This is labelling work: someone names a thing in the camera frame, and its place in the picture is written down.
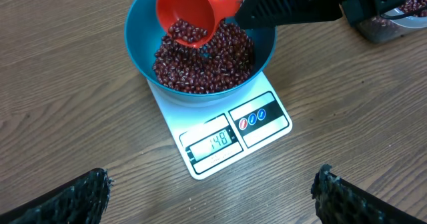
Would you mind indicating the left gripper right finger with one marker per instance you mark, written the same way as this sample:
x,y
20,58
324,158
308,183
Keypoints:
x,y
338,201

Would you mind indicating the white digital kitchen scale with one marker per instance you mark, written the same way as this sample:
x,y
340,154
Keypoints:
x,y
211,136

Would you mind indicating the clear plastic container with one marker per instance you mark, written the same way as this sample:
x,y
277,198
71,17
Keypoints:
x,y
391,25

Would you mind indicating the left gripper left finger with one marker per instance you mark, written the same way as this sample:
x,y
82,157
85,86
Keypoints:
x,y
81,200

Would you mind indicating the red beans in scoop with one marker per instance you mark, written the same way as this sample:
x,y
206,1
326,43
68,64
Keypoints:
x,y
187,32

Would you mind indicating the red measuring scoop blue handle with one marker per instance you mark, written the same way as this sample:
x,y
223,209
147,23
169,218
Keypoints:
x,y
206,14

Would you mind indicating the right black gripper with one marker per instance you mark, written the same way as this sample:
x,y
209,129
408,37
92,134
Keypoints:
x,y
254,14

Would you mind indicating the blue bowl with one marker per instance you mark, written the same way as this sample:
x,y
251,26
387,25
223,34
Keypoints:
x,y
143,34

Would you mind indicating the red beans in bowl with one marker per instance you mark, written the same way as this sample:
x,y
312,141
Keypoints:
x,y
225,62

